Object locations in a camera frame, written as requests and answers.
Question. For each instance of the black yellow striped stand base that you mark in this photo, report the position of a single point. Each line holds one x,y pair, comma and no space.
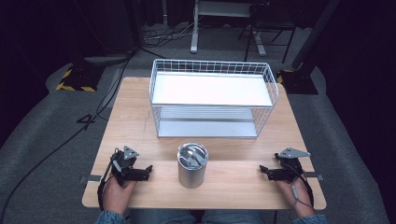
297,81
79,77

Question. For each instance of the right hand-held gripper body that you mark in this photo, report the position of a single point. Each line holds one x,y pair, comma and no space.
291,163

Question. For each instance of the white metal stand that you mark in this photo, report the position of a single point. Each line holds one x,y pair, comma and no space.
218,9

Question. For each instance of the person's left hand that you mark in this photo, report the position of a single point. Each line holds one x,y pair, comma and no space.
116,196

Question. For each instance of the black slanted stand pole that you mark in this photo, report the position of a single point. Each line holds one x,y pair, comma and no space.
314,34

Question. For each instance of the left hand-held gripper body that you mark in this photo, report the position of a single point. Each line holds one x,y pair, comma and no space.
123,168

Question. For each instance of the grey tape strip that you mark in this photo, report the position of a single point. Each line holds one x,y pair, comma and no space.
91,178
314,175

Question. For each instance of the silver metal cup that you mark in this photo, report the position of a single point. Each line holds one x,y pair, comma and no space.
192,169

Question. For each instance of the person's denim sleeve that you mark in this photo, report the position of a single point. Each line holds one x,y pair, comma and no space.
309,219
109,217

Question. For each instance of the black metal chair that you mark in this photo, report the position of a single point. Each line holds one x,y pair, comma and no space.
271,21

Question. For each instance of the person's left denim sleeve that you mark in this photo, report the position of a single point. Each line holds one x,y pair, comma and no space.
109,217

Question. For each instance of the person's right denim sleeve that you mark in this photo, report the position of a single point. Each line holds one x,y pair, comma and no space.
309,219

